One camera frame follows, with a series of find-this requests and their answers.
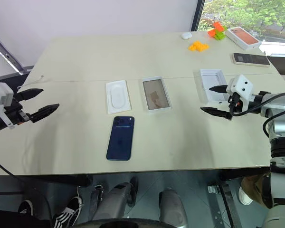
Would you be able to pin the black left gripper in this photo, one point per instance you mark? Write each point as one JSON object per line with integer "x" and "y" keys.
{"x": 16, "y": 111}

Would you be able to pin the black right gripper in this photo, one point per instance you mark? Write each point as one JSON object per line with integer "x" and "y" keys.
{"x": 234, "y": 103}

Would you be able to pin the white phone box lid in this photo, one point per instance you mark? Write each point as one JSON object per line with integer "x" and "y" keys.
{"x": 212, "y": 79}

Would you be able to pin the white phone box base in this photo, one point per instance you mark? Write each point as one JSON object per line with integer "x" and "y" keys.
{"x": 156, "y": 95}

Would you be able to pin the white moulded tray insert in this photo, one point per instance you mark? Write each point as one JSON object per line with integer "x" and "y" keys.
{"x": 118, "y": 96}

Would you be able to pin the dark blue smartphone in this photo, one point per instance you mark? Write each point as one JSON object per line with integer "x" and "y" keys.
{"x": 120, "y": 140}

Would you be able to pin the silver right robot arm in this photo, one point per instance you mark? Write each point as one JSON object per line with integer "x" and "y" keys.
{"x": 278, "y": 126}

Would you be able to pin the phone box with orange print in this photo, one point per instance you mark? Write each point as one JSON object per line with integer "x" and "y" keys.
{"x": 242, "y": 36}

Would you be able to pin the yellow toy block cluster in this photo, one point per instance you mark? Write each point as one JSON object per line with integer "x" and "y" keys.
{"x": 198, "y": 46}

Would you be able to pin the green toy block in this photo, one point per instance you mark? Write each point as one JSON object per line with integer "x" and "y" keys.
{"x": 220, "y": 35}

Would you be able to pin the orange toy block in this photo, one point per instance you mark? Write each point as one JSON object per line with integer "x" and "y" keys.
{"x": 212, "y": 33}

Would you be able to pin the white earbud case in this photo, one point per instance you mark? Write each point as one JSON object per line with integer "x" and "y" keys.
{"x": 186, "y": 35}

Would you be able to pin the amber toy block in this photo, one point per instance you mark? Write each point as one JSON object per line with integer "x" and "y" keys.
{"x": 218, "y": 26}

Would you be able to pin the white window sill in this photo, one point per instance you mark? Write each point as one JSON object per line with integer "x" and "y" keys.
{"x": 278, "y": 47}

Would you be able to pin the khaki trouser leg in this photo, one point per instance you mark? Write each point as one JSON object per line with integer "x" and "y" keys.
{"x": 251, "y": 187}

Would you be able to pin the grey right robot leg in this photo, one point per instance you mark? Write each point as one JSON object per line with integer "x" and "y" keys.
{"x": 172, "y": 204}

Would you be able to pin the grey robot leg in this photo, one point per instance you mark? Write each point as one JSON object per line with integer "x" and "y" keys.
{"x": 172, "y": 204}
{"x": 114, "y": 204}

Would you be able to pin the black shoe with white stripes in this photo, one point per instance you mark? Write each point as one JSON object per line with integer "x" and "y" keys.
{"x": 66, "y": 212}

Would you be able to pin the grey left robot leg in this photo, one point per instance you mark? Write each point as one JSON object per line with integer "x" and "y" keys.
{"x": 114, "y": 204}

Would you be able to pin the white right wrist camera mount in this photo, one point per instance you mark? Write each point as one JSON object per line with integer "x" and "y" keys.
{"x": 240, "y": 85}

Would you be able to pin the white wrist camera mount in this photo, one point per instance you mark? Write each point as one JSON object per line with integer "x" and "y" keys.
{"x": 0, "y": 95}
{"x": 240, "y": 85}

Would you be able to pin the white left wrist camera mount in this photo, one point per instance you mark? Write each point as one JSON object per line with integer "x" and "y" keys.
{"x": 0, "y": 95}

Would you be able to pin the black metal frame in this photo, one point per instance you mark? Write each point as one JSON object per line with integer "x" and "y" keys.
{"x": 9, "y": 59}

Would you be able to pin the black window frame post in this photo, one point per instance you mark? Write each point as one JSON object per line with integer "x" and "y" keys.
{"x": 197, "y": 14}

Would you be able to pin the black table leg with bracket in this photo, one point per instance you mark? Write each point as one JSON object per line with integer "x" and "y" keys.
{"x": 228, "y": 204}
{"x": 96, "y": 202}

